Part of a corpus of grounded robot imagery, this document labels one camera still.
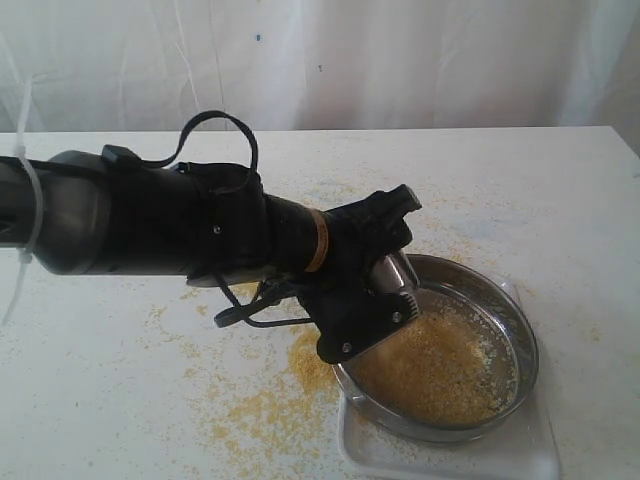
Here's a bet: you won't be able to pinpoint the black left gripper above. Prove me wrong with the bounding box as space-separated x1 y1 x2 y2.
299 184 419 300

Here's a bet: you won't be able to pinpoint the stainless steel cup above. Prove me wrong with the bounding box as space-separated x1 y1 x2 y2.
368 250 420 296

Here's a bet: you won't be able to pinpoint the round steel mesh sieve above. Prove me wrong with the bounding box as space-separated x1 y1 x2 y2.
334 254 539 444

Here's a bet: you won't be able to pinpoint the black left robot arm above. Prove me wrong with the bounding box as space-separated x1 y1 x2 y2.
1 146 420 288

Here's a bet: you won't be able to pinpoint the rice and millet grains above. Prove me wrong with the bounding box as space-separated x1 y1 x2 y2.
348 306 517 427

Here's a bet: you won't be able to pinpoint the yellow spilled grain pile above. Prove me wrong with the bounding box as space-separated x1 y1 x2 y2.
287 326 337 395

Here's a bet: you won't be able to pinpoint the clear plastic tray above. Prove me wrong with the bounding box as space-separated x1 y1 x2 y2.
337 279 562 480

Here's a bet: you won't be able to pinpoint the white zip tie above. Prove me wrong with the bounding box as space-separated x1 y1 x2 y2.
1 75 44 326

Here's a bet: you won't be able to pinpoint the white backdrop curtain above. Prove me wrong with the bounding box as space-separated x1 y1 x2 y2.
1 1 639 131

